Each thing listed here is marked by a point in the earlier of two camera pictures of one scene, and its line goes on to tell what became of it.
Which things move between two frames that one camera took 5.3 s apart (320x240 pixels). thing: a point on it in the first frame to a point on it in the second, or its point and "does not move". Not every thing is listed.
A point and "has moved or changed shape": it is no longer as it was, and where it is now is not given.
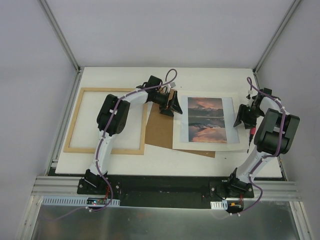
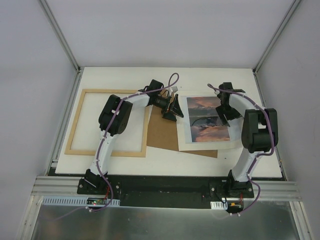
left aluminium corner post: x=61 y=35 does not move
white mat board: x=235 y=135 has moved or changed shape
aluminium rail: x=56 y=186 does not move
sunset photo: x=206 y=120 does not move
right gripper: x=244 y=116 to x=225 y=111
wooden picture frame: x=84 y=132 does not move
